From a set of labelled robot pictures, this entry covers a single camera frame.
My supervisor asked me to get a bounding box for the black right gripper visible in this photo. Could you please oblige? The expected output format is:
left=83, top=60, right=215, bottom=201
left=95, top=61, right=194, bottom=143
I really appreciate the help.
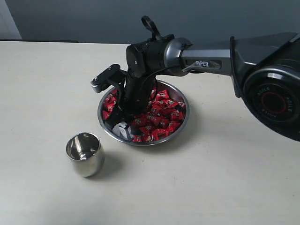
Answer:
left=110, top=70, right=156, bottom=127

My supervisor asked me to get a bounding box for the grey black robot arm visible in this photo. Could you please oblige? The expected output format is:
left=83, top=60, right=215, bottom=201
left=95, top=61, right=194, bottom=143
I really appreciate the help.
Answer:
left=106, top=32, right=300, bottom=141

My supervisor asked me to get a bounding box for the round steel plate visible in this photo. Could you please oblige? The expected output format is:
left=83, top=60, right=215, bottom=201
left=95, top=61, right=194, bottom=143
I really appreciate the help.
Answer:
left=97, top=80, right=190, bottom=146

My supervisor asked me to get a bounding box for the steel cup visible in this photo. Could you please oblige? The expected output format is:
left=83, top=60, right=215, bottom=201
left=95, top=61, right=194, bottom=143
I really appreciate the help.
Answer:
left=66, top=132, right=105, bottom=177

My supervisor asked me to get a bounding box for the red wrapped candy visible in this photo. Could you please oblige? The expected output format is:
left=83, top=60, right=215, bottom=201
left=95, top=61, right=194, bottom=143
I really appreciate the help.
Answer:
left=151, top=128, right=169, bottom=141
left=155, top=90, right=169, bottom=101
left=170, top=110, right=184, bottom=121
left=132, top=135, right=143, bottom=143

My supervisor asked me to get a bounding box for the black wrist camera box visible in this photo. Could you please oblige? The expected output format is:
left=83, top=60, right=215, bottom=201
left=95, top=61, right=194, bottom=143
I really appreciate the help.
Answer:
left=90, top=64, right=122, bottom=93

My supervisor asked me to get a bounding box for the black cable loop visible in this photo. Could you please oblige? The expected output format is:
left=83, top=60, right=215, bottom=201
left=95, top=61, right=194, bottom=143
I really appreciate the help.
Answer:
left=141, top=15, right=165, bottom=42

